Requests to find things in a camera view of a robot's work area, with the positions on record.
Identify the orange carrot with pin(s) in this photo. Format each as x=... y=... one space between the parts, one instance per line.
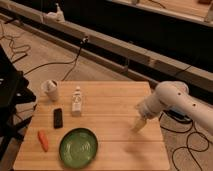
x=43 y=140

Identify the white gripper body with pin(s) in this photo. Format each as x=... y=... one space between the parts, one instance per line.
x=148 y=108

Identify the white mug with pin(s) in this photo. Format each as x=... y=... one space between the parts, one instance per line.
x=50 y=88

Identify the green ceramic bowl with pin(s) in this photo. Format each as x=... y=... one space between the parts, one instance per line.
x=78 y=148

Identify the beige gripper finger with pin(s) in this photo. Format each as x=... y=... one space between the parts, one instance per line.
x=139 y=124

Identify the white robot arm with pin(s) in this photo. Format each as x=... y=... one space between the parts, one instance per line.
x=173 y=95

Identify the wooden table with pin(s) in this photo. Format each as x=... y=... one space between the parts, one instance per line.
x=108 y=110

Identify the white object on ledge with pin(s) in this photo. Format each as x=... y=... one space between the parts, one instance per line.
x=58 y=15

